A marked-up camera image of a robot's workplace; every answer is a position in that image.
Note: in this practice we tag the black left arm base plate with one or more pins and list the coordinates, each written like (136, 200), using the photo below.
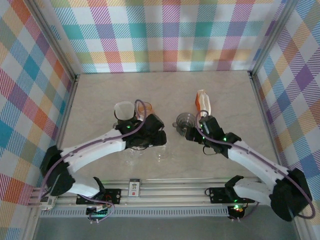
(113, 196)

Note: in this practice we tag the aluminium table side rail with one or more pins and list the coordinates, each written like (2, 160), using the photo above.
(67, 110)
(265, 112)

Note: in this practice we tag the aluminium mounting rail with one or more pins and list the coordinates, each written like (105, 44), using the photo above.
(175, 192)

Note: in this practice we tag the orange white coffee filter pack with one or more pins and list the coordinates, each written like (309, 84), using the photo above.
(203, 102)

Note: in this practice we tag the smoky transparent coffee dripper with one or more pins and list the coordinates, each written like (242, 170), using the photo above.
(183, 119)

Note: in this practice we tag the aluminium frame post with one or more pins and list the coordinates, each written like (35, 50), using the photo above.
(55, 40)
(272, 37)

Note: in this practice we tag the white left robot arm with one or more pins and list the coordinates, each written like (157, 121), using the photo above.
(95, 147)

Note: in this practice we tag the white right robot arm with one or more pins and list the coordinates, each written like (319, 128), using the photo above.
(252, 160)

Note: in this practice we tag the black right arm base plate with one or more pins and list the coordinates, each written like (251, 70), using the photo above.
(217, 195)

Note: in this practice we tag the white sticker tag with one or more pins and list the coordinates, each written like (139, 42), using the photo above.
(47, 202)

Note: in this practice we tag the white label card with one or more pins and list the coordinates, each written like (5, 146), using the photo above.
(134, 187)

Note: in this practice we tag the orange plastic coffee dripper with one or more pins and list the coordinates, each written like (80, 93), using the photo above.
(147, 107)

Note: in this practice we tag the clear plastic coffee dripper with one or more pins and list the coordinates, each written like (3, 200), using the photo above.
(162, 153)

